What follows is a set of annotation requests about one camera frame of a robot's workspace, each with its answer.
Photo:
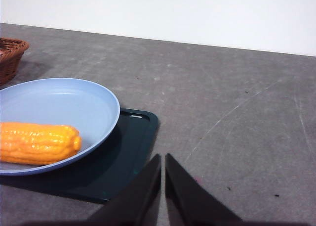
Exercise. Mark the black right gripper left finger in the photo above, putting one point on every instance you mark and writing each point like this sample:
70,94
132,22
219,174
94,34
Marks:
138,201

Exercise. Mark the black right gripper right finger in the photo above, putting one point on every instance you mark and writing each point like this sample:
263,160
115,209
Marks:
190,201

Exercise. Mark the yellow corn cob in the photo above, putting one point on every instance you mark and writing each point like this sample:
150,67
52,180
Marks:
37,143

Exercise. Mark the blue round plate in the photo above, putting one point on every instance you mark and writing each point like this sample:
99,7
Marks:
61,100

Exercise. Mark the brown wicker basket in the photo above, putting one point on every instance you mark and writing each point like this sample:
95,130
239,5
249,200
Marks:
10,60

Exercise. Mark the dark rectangular tray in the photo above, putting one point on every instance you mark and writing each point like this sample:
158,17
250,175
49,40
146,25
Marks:
111,174

